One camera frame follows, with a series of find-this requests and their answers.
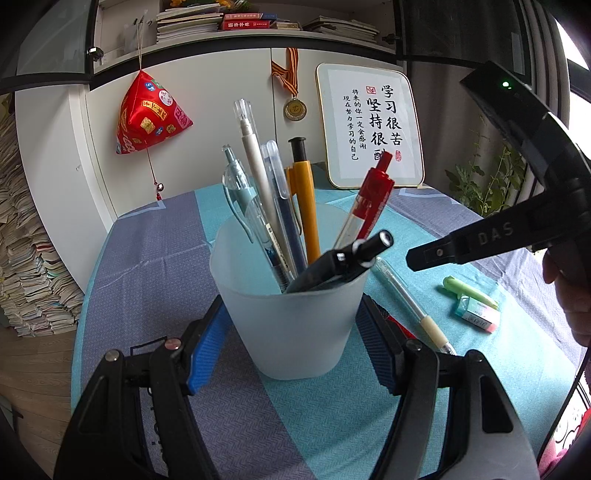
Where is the blue and grey tablecloth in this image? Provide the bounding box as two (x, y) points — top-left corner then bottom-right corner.
(71, 182), (583, 480)

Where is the red pen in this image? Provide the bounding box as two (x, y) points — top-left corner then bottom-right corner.
(332, 151), (395, 252)
(372, 299), (419, 341)

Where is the grey curtain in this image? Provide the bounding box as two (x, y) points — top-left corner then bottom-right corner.
(402, 0), (573, 217)

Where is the pile of flat books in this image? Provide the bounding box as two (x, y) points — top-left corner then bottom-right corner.
(300, 16), (384, 44)

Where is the gold medal with striped ribbon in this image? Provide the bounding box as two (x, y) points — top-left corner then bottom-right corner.
(270, 47), (308, 121)

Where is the red pyramid hanging ornament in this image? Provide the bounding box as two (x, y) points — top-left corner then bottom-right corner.
(115, 46), (194, 201)

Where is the teal and pink eraser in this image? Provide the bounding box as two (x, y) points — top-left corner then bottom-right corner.
(454, 295), (501, 334)

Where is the clear pen with cream grip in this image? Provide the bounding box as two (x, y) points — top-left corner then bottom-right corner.
(373, 257), (458, 357)

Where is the black pen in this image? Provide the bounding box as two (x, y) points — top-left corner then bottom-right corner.
(283, 229), (394, 294)

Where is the green potted plant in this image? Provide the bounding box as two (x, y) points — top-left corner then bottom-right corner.
(445, 138), (527, 217)

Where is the red book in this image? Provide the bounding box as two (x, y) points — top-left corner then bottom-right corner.
(222, 13), (278, 31)

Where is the pink printed cloth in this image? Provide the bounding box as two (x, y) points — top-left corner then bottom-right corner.
(538, 392), (591, 480)

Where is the blue clear pen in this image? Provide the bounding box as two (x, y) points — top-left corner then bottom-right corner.
(260, 140), (303, 278)

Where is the clear pen with green grip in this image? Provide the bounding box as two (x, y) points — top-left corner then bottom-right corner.
(222, 145), (289, 291)

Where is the white pen with clear cap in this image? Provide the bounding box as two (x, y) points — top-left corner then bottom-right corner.
(234, 98), (298, 282)

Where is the glass cabinet door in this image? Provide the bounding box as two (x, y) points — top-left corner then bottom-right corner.
(0, 0), (98, 93)

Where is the orange pen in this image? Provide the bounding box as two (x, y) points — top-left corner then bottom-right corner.
(285, 137), (321, 266)

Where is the white cabinet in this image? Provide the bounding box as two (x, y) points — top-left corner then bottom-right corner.
(14, 0), (411, 296)

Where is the framed calligraphy board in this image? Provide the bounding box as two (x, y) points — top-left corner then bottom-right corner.
(315, 63), (426, 190)

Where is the person's right hand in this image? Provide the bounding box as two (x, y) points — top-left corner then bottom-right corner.
(542, 249), (591, 347)

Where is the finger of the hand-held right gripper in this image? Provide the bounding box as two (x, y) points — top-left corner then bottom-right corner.
(406, 182), (587, 273)

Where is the pile of thin booklets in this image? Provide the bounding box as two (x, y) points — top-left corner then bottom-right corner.
(156, 2), (225, 44)

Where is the large stack of worn books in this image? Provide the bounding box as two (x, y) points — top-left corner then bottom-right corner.
(0, 115), (86, 337)

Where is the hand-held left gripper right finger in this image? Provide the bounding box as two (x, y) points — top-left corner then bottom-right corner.
(358, 293), (541, 480)

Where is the translucent white plastic cup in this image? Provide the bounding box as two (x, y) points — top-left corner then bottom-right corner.
(209, 203), (370, 380)

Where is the green highlighter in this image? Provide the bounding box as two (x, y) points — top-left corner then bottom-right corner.
(442, 275), (500, 310)

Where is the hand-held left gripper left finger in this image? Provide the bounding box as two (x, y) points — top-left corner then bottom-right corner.
(53, 295), (232, 480)

